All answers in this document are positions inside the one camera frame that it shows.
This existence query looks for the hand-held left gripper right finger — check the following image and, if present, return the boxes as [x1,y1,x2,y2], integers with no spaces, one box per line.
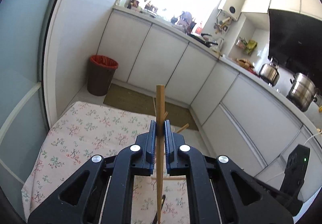
[164,120,294,224]

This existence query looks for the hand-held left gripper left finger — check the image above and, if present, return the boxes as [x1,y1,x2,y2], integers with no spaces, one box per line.
[28,120,156,224]

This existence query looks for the dark wooden chopstick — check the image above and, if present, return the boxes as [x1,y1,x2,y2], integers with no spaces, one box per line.
[156,85,166,224]

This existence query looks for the hanging wooden utensils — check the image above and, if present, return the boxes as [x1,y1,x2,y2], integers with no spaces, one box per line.
[214,18,232,33]

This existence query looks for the floral tablecloth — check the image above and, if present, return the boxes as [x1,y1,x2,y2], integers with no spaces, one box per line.
[21,101,202,224]

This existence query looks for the steel stock pot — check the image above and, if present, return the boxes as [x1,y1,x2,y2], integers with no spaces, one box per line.
[287,72,318,112]

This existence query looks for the brown trash bin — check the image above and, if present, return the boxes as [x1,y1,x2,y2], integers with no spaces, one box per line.
[87,55,119,96]

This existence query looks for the white kitchen cabinets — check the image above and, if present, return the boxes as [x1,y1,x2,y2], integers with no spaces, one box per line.
[97,5,322,204]

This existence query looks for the steel kettle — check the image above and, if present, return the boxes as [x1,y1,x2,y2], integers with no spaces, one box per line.
[259,57,280,86]

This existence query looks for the woven basket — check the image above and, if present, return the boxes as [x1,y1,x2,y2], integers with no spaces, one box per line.
[236,58,254,69]

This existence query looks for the black frying pan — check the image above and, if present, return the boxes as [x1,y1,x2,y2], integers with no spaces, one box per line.
[190,33,219,48]

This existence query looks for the hanging snack packets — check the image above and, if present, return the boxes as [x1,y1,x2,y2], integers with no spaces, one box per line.
[236,37,258,55]

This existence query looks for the black range hood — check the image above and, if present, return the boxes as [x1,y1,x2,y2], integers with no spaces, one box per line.
[268,9,322,76]

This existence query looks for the grey cloth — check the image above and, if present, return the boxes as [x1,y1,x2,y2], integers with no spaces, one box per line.
[180,11,193,25]

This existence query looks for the group of small bottles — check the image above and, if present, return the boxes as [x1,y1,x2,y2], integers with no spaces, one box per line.
[127,0,159,13]

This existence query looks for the glass sliding door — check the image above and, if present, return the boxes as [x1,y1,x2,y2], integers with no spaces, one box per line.
[0,0,61,214]

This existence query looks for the white water heater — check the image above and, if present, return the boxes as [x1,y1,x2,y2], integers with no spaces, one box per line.
[218,0,246,22]

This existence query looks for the white cable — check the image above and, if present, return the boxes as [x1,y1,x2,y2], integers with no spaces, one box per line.
[303,130,322,146]

